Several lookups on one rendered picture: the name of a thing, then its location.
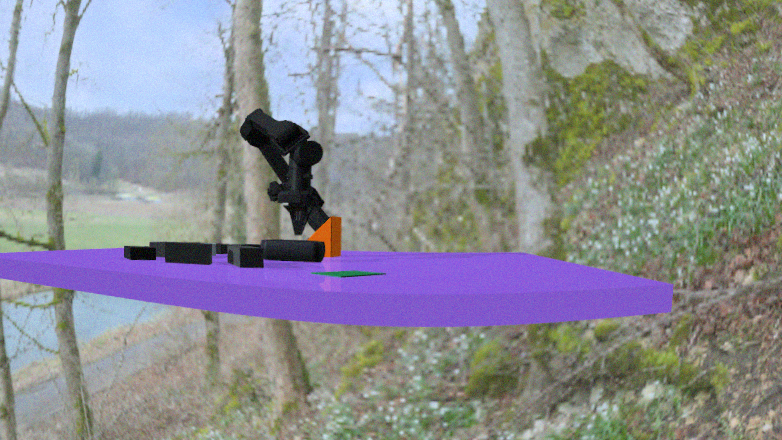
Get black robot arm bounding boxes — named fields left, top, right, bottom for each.
left=240, top=108, right=329, bottom=232

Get green rectangular block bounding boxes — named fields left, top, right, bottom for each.
left=311, top=270, right=386, bottom=278

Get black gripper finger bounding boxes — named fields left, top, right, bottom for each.
left=283, top=205, right=309, bottom=235
left=299, top=206, right=314, bottom=236

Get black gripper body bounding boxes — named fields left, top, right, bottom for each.
left=278, top=169, right=318, bottom=206

